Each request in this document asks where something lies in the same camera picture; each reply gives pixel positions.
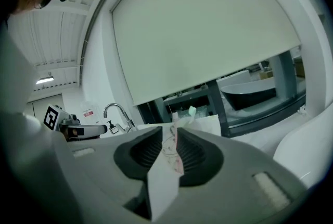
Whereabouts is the grey metal table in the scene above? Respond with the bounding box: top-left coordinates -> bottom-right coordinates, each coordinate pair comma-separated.
163,87 -> 209,114

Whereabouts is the clear plastic wrap bundle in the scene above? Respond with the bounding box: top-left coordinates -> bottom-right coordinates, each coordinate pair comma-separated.
179,106 -> 210,117

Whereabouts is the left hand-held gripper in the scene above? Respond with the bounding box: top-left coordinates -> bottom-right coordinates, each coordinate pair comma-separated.
43,104 -> 108,142

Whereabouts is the ceiling strip light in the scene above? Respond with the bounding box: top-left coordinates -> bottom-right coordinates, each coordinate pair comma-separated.
35,76 -> 55,85

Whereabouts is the chrome curved faucet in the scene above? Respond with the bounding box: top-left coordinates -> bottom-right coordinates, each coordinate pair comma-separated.
103,103 -> 136,134

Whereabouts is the black freestanding bathtub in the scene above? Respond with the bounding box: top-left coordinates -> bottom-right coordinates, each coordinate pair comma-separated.
220,79 -> 277,111

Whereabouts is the white appliance with red label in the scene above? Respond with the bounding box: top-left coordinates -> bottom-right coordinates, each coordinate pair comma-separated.
80,101 -> 101,126

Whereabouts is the black soap pump bottle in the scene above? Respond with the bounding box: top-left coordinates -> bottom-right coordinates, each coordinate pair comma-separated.
107,120 -> 118,134

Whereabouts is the dark window frame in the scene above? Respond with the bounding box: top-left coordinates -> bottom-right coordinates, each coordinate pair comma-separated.
136,45 -> 308,138

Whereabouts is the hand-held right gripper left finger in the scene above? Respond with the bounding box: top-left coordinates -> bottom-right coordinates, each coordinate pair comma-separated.
52,126 -> 164,224

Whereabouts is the translucent white cup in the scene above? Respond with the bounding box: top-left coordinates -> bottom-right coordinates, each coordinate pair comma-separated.
179,114 -> 222,138

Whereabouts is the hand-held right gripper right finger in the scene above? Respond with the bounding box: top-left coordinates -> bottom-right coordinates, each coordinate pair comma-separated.
161,127 -> 309,224

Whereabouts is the cream roller blind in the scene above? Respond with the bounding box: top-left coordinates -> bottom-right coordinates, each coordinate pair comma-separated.
111,0 -> 302,107

